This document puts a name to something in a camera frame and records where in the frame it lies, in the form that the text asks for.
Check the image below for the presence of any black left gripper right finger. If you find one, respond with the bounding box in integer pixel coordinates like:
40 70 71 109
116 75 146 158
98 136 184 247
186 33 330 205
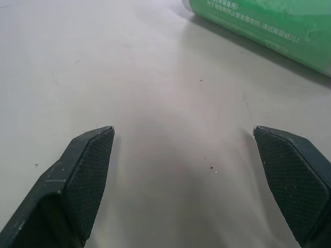
252 125 331 248

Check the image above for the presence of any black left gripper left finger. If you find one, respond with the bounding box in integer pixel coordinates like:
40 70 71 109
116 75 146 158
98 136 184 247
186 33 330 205
0 126 116 248

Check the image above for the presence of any green cylindrical package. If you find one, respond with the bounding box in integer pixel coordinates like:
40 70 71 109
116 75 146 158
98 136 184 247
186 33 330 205
181 0 331 78

